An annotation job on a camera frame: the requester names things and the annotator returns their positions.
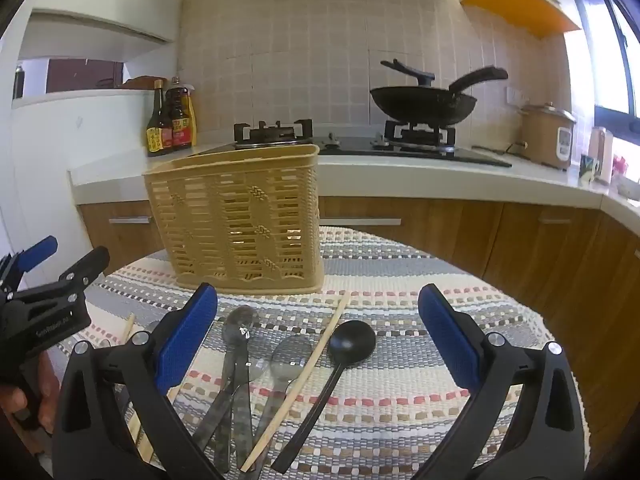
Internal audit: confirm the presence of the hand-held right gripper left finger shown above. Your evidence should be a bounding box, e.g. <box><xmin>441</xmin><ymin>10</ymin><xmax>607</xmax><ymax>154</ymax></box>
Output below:
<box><xmin>52</xmin><ymin>282</ymin><xmax>221</xmax><ymax>480</ymax></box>

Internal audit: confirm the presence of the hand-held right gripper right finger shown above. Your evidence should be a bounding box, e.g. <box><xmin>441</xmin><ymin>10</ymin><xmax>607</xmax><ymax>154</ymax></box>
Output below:
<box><xmin>417</xmin><ymin>282</ymin><xmax>586</xmax><ymax>480</ymax></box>

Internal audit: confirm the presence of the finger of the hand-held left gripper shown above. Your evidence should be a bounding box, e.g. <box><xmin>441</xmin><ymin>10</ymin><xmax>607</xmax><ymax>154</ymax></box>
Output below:
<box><xmin>0</xmin><ymin>236</ymin><xmax>59</xmax><ymax>301</ymax></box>
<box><xmin>7</xmin><ymin>246</ymin><xmax>111</xmax><ymax>307</ymax></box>

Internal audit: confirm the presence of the metal spoon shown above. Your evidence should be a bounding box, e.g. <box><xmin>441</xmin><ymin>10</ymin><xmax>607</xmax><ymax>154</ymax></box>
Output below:
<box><xmin>215</xmin><ymin>305</ymin><xmax>261</xmax><ymax>473</ymax></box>
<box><xmin>252</xmin><ymin>335</ymin><xmax>313</xmax><ymax>441</ymax></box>
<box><xmin>191</xmin><ymin>357</ymin><xmax>271</xmax><ymax>453</ymax></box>

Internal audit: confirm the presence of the black plastic spoon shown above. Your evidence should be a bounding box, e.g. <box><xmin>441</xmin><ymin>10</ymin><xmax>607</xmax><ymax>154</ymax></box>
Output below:
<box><xmin>270</xmin><ymin>319</ymin><xmax>377</xmax><ymax>475</ymax></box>

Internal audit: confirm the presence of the yellow plastic utensil basket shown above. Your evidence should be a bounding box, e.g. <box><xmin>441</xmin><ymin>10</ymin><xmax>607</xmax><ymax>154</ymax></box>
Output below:
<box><xmin>142</xmin><ymin>143</ymin><xmax>326</xmax><ymax>293</ymax></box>

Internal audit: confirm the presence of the person's left hand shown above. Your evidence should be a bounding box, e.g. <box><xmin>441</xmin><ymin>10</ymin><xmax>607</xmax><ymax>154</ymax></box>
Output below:
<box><xmin>0</xmin><ymin>350</ymin><xmax>63</xmax><ymax>436</ymax></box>

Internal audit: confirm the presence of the striped woven table mat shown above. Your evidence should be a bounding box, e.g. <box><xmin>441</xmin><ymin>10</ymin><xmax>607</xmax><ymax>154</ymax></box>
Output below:
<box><xmin>30</xmin><ymin>225</ymin><xmax>593</xmax><ymax>480</ymax></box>

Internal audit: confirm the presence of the dark soy sauce bottle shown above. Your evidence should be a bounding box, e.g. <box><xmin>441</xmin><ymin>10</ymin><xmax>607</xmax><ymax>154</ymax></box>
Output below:
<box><xmin>146</xmin><ymin>79</ymin><xmax>173</xmax><ymax>157</ymax></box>

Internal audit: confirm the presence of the white kitchen countertop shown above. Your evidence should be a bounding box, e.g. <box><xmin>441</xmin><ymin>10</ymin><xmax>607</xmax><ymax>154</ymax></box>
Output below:
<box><xmin>69</xmin><ymin>137</ymin><xmax>640</xmax><ymax>256</ymax></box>

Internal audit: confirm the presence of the red label sauce bottle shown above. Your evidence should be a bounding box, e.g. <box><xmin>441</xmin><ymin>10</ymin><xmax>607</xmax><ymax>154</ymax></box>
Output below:
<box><xmin>165</xmin><ymin>76</ymin><xmax>193</xmax><ymax>151</ymax></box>

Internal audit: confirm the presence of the yellow oil bottle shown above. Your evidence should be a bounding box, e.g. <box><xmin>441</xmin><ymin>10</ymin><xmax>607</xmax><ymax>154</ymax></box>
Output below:
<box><xmin>187</xmin><ymin>87</ymin><xmax>199</xmax><ymax>147</ymax></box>

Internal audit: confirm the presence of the black gas stove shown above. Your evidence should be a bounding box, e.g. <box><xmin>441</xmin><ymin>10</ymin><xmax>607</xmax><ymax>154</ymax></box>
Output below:
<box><xmin>192</xmin><ymin>120</ymin><xmax>513</xmax><ymax>168</ymax></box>

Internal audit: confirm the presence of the beige rice cooker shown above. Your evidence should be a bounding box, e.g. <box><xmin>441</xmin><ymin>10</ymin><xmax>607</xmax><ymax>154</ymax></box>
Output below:
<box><xmin>517</xmin><ymin>102</ymin><xmax>577</xmax><ymax>171</ymax></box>

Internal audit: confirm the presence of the black wok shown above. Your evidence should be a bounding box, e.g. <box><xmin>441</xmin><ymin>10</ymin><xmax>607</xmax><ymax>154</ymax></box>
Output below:
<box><xmin>370</xmin><ymin>66</ymin><xmax>509</xmax><ymax>127</ymax></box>

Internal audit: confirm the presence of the window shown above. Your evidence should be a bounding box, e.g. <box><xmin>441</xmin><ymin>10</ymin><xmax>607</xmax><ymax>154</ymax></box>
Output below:
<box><xmin>570</xmin><ymin>0</ymin><xmax>640</xmax><ymax>121</ymax></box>

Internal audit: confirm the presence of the rice cooker power cord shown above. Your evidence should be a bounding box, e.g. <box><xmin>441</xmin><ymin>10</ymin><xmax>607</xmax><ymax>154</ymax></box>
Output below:
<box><xmin>472</xmin><ymin>142</ymin><xmax>528</xmax><ymax>158</ymax></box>

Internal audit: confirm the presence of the wok lid with black handle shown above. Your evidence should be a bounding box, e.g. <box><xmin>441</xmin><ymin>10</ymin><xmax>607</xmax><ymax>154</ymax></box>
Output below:
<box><xmin>380</xmin><ymin>58</ymin><xmax>436</xmax><ymax>90</ymax></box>

